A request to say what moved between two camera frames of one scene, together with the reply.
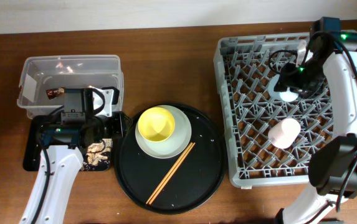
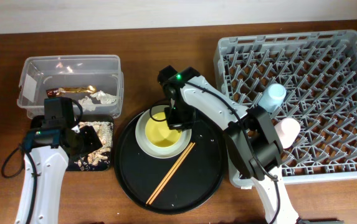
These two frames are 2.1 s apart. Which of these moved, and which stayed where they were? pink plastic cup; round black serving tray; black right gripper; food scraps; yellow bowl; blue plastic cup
Moved: yellow bowl; black right gripper; blue plastic cup
Stayed: food scraps; round black serving tray; pink plastic cup
